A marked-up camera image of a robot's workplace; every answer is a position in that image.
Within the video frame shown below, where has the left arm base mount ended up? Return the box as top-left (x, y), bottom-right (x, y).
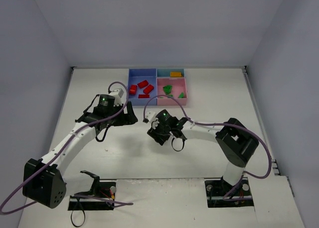
top-left (68, 180), bottom-right (116, 211)

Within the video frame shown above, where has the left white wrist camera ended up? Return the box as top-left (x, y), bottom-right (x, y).
top-left (109, 88), bottom-right (124, 106)

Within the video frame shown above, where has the yellow lego brick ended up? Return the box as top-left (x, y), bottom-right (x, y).
top-left (170, 71), bottom-right (183, 78)

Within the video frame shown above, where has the pink container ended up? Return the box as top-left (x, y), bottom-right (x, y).
top-left (157, 78), bottom-right (187, 106)

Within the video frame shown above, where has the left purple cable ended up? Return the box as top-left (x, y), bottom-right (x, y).
top-left (0, 81), bottom-right (134, 215)

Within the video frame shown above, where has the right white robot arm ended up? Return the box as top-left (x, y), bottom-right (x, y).
top-left (143, 110), bottom-right (259, 186)

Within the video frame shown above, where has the red half round lego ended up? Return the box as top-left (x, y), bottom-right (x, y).
top-left (138, 94), bottom-right (150, 99)

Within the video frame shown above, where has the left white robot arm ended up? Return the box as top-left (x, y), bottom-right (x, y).
top-left (22, 93), bottom-right (138, 209)

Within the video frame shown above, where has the red long lego brick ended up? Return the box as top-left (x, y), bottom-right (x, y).
top-left (143, 84), bottom-right (154, 95)

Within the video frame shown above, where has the large blue container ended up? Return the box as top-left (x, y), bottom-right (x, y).
top-left (128, 76), bottom-right (157, 106)

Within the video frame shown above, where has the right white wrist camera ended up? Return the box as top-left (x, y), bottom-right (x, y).
top-left (143, 111), bottom-right (159, 129)

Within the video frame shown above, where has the red round printed lego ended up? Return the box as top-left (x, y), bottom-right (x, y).
top-left (129, 85), bottom-right (138, 95)

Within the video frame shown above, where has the teal container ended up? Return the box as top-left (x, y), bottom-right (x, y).
top-left (157, 68), bottom-right (185, 78)

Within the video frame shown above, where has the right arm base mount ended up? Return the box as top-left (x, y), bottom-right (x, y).
top-left (204, 177), bottom-right (254, 208)

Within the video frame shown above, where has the green curved lego brick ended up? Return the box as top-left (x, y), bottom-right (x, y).
top-left (163, 85), bottom-right (172, 95)

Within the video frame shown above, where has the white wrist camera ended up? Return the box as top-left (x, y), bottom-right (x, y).
top-left (143, 111), bottom-right (159, 129)
top-left (109, 88), bottom-right (124, 106)

